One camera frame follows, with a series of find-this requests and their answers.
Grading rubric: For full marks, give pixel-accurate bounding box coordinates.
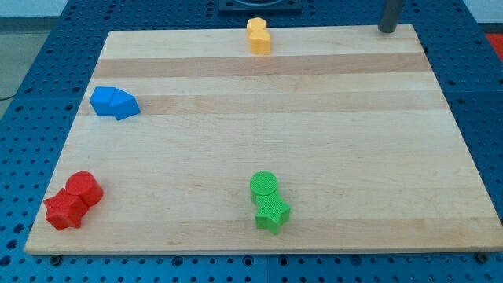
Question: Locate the yellow hexagon block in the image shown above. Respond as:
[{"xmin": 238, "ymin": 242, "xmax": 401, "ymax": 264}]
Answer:
[{"xmin": 246, "ymin": 17, "xmax": 267, "ymax": 37}]

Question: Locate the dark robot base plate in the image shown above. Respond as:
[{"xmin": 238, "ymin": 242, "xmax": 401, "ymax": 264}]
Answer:
[{"xmin": 217, "ymin": 0, "xmax": 303, "ymax": 12}]

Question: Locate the red star block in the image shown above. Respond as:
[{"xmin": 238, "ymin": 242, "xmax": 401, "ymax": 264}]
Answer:
[{"xmin": 43, "ymin": 189, "xmax": 89, "ymax": 230}]

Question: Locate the blue cube block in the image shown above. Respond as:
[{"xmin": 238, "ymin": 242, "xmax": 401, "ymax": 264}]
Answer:
[{"xmin": 90, "ymin": 86, "xmax": 116, "ymax": 116}]

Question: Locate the blue pentagon block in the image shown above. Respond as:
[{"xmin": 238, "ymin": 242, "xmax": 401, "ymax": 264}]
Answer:
[{"xmin": 109, "ymin": 88, "xmax": 141, "ymax": 120}]

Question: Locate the green star block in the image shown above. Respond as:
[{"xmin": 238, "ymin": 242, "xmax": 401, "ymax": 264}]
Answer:
[{"xmin": 255, "ymin": 191, "xmax": 291, "ymax": 235}]

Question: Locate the wooden board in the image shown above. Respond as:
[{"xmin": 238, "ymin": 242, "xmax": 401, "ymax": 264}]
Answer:
[{"xmin": 25, "ymin": 24, "xmax": 502, "ymax": 255}]

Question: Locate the red cylinder block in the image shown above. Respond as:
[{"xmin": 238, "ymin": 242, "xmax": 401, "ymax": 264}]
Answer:
[{"xmin": 65, "ymin": 171, "xmax": 104, "ymax": 207}]

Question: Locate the green cylinder block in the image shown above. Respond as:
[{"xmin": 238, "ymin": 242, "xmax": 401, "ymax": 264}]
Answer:
[{"xmin": 249, "ymin": 171, "xmax": 278, "ymax": 204}]

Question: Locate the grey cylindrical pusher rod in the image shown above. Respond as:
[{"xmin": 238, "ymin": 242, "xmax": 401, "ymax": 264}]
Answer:
[{"xmin": 378, "ymin": 0, "xmax": 404, "ymax": 34}]

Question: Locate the yellow heart block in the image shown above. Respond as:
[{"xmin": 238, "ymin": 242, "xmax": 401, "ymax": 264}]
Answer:
[{"xmin": 248, "ymin": 30, "xmax": 271, "ymax": 55}]

